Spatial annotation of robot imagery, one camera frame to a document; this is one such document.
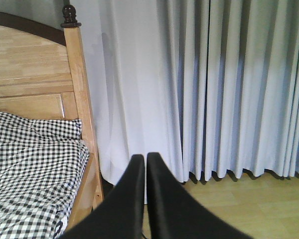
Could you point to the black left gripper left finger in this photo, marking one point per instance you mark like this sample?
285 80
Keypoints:
120 215

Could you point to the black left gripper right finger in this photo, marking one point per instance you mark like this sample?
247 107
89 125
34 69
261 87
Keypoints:
175 214

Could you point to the wooden bed frame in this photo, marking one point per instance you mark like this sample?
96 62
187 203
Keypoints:
43 76

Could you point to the black white checkered bedsheet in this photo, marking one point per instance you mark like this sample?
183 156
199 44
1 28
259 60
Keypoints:
38 185

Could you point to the grey white curtain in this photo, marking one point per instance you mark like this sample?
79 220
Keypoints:
212 85

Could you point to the checkered pillow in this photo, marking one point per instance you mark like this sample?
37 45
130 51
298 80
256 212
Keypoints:
15 128

